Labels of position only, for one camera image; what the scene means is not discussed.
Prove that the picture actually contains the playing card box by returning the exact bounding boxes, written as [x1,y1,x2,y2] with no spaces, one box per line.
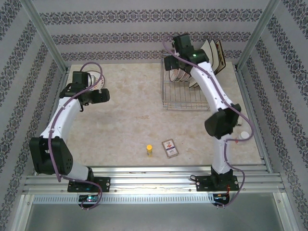
[161,139,179,159]

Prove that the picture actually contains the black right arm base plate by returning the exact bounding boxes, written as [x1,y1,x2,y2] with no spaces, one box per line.
[196,175,239,193]

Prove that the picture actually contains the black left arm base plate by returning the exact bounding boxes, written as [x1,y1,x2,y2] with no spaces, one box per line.
[67,176,111,193]

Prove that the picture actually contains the metal wire dish rack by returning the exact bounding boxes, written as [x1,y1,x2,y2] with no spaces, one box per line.
[160,49,211,111]

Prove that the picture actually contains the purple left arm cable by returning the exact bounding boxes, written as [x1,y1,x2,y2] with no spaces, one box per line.
[47,62,104,211]

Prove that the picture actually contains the floral square plate dark rim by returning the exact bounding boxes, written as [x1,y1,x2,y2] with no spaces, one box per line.
[215,39,227,75]

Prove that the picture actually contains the aluminium frame post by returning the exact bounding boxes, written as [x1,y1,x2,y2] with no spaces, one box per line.
[237,0,282,69]
[23,0,69,73]

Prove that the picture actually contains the grey metal sheet panel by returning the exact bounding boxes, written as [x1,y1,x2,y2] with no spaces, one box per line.
[19,203,289,231]

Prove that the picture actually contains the aluminium side rail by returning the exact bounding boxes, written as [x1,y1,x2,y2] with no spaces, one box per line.
[234,64,274,173]
[32,68,70,175]

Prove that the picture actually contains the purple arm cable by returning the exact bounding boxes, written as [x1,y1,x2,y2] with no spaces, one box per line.
[162,35,255,210]
[47,62,104,211]

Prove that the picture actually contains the round plate blue rim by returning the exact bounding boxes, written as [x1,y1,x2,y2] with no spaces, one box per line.
[85,70,107,91]
[168,68,180,82]

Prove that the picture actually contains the aluminium mounting rail beams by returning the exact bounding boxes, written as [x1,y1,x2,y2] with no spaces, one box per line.
[23,165,287,193]

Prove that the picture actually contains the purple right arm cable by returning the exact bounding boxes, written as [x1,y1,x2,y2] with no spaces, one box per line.
[162,35,255,210]

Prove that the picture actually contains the slotted grey cable duct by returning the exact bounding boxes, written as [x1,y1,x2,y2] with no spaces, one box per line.
[32,193,217,204]

